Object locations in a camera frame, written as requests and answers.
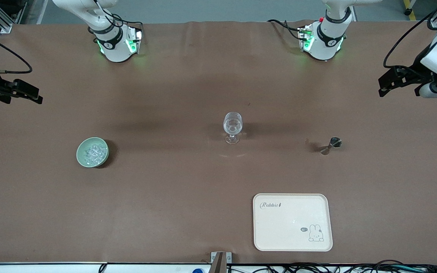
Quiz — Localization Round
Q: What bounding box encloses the steel cocktail jigger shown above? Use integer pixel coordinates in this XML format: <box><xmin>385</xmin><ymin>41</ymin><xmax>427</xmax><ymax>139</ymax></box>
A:
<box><xmin>320</xmin><ymin>137</ymin><xmax>343</xmax><ymax>155</ymax></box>

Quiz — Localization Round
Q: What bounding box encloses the pile of clear ice cubes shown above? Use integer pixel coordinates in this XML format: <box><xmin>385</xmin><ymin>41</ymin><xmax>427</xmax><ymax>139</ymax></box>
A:
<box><xmin>84</xmin><ymin>142</ymin><xmax>108</xmax><ymax>166</ymax></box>

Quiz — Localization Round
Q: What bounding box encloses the clear wine glass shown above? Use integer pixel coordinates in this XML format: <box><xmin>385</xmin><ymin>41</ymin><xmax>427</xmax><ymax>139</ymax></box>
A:
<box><xmin>223</xmin><ymin>112</ymin><xmax>243</xmax><ymax>145</ymax></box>

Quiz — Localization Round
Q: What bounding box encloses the green ceramic bowl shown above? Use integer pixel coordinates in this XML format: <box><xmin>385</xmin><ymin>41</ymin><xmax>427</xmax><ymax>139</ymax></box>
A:
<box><xmin>76</xmin><ymin>137</ymin><xmax>110</xmax><ymax>168</ymax></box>

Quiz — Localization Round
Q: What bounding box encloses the brown table cover sheet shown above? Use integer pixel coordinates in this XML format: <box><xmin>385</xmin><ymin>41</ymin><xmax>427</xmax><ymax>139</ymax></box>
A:
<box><xmin>0</xmin><ymin>20</ymin><xmax>437</xmax><ymax>265</ymax></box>

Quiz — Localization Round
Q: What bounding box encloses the cream tray with rabbit print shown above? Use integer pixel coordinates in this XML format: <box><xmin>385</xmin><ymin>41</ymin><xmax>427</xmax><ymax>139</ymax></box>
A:
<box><xmin>253</xmin><ymin>193</ymin><xmax>333</xmax><ymax>252</ymax></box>

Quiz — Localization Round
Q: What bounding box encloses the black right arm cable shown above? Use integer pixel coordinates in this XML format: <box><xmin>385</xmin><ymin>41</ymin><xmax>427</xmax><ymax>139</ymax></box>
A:
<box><xmin>0</xmin><ymin>28</ymin><xmax>33</xmax><ymax>75</ymax></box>

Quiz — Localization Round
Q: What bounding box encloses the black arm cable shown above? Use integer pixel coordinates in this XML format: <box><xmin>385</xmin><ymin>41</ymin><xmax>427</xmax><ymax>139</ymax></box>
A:
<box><xmin>384</xmin><ymin>0</ymin><xmax>437</xmax><ymax>76</ymax></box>
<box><xmin>0</xmin><ymin>28</ymin><xmax>33</xmax><ymax>75</ymax></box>

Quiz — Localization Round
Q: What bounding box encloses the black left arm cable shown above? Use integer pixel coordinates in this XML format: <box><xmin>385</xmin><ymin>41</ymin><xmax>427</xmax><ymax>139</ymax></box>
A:
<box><xmin>384</xmin><ymin>0</ymin><xmax>437</xmax><ymax>76</ymax></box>

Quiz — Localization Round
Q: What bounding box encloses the black right base cable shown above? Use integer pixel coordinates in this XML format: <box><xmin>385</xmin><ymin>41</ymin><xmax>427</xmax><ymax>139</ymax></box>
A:
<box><xmin>88</xmin><ymin>0</ymin><xmax>144</xmax><ymax>33</ymax></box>

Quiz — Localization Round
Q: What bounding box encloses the black base cable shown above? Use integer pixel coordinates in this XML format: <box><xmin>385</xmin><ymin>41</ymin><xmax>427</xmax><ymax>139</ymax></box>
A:
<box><xmin>267</xmin><ymin>18</ymin><xmax>304</xmax><ymax>41</ymax></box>
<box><xmin>88</xmin><ymin>0</ymin><xmax>144</xmax><ymax>33</ymax></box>

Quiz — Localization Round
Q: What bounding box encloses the black left base cable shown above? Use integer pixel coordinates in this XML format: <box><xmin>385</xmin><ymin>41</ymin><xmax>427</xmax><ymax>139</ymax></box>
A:
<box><xmin>267</xmin><ymin>18</ymin><xmax>304</xmax><ymax>41</ymax></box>

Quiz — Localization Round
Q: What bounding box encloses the white table edge rail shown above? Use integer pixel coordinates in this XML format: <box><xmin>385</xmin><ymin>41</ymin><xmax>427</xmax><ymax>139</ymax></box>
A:
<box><xmin>0</xmin><ymin>262</ymin><xmax>213</xmax><ymax>273</ymax></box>

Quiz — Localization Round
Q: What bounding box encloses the black cable bundle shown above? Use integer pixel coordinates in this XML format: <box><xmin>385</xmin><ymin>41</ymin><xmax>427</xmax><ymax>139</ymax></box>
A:
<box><xmin>226</xmin><ymin>260</ymin><xmax>437</xmax><ymax>273</ymax></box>

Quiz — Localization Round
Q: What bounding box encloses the grey metal mount bracket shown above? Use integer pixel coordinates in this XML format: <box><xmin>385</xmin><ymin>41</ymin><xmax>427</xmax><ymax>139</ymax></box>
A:
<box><xmin>211</xmin><ymin>251</ymin><xmax>233</xmax><ymax>264</ymax></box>

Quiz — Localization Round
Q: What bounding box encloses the dark camera mount pole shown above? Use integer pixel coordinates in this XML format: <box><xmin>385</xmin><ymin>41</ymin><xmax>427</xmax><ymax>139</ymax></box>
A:
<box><xmin>212</xmin><ymin>252</ymin><xmax>227</xmax><ymax>273</ymax></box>

